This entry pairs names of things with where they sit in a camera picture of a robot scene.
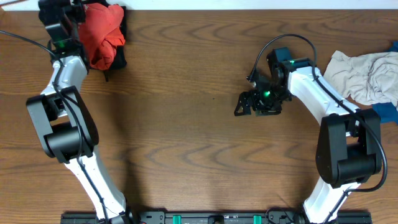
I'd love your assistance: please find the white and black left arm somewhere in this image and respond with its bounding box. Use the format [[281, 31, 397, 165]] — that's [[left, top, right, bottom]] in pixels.
[[26, 1, 137, 223]]

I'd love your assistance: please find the folded black shirt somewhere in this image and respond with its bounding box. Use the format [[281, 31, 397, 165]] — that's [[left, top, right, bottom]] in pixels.
[[83, 0, 128, 82]]

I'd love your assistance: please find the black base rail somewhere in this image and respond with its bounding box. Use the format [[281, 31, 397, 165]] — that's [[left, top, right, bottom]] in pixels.
[[60, 208, 373, 224]]

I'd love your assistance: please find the blue cloth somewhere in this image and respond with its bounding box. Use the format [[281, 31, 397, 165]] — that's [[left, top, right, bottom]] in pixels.
[[371, 41, 397, 123]]

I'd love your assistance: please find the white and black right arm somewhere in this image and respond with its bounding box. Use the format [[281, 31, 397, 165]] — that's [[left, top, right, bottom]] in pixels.
[[234, 47, 386, 223]]

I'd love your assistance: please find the beige crumpled shirt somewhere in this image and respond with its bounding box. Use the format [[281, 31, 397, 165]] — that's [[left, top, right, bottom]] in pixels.
[[323, 51, 397, 107]]

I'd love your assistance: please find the orange red t-shirt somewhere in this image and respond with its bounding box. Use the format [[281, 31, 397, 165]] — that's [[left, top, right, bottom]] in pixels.
[[77, 2, 126, 71]]

